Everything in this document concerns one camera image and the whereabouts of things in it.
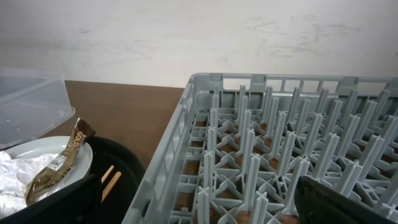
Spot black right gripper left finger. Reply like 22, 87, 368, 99
1, 174, 102, 224

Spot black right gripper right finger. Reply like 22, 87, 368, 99
294, 176, 394, 224

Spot wooden chopstick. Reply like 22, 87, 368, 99
101, 165, 114, 184
101, 171, 122, 202

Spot gold brown snack wrapper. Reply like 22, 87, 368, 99
24, 118, 96, 206

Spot grey round plate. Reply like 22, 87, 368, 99
5, 136, 93, 195

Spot white tissue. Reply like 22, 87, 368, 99
0, 151, 58, 219

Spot grey dishwasher rack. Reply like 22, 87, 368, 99
123, 73, 397, 223

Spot round black tray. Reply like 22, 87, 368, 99
88, 136, 146, 223

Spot clear plastic bin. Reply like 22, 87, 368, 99
1, 67, 75, 150

